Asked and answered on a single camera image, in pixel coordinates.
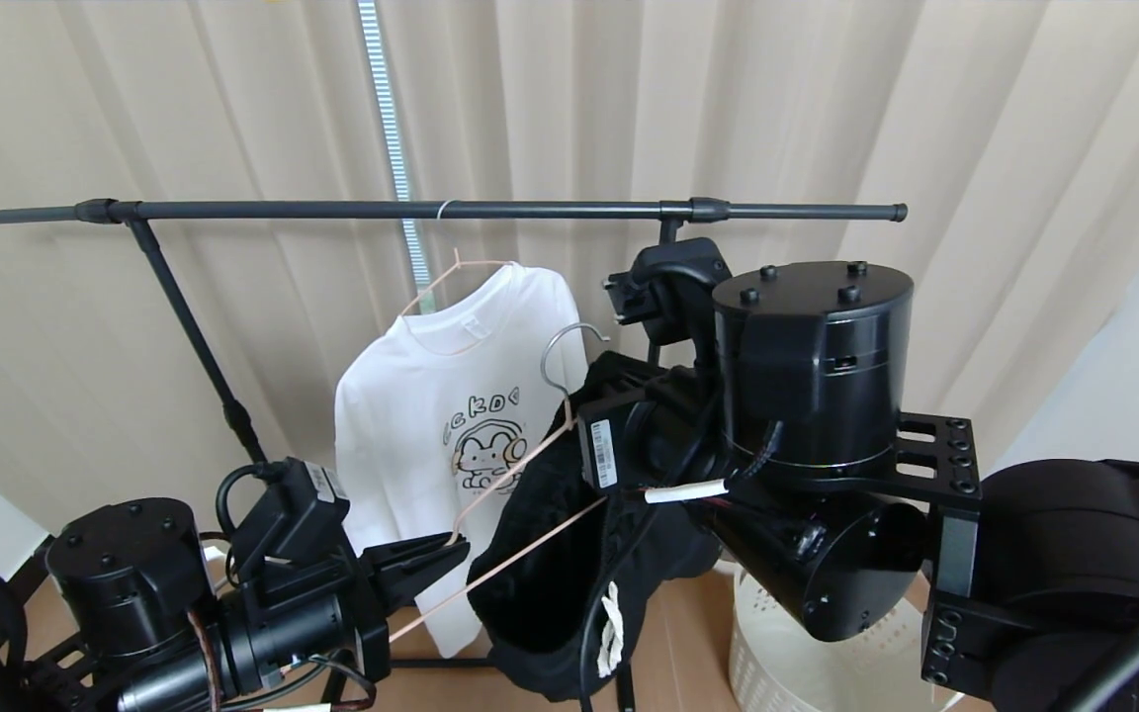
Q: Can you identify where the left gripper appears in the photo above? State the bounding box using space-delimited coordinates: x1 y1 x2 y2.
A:
115 554 393 712

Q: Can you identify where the white laundry basket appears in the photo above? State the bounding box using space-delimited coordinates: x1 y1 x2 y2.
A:
728 569 966 712

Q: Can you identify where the black garment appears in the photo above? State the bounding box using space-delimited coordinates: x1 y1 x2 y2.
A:
466 351 729 703

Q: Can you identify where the black clothes rack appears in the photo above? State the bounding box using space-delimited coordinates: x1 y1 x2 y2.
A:
0 198 909 712

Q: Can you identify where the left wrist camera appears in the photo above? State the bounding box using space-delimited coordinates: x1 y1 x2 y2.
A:
228 457 353 584

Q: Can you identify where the white printed t-shirt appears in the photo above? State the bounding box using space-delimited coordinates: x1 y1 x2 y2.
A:
335 262 590 659

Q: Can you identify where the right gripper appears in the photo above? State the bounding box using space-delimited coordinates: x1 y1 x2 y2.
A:
577 366 926 644

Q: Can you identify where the beige curtain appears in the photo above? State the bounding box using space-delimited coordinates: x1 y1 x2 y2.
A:
0 0 1139 555

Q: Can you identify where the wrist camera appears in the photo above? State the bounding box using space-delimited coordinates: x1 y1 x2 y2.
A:
604 237 734 347
228 457 353 584

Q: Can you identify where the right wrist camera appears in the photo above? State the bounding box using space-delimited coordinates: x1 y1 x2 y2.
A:
604 237 734 347

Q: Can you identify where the pink clothes hanger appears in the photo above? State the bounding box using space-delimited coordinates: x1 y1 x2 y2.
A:
399 201 513 357
387 321 612 644

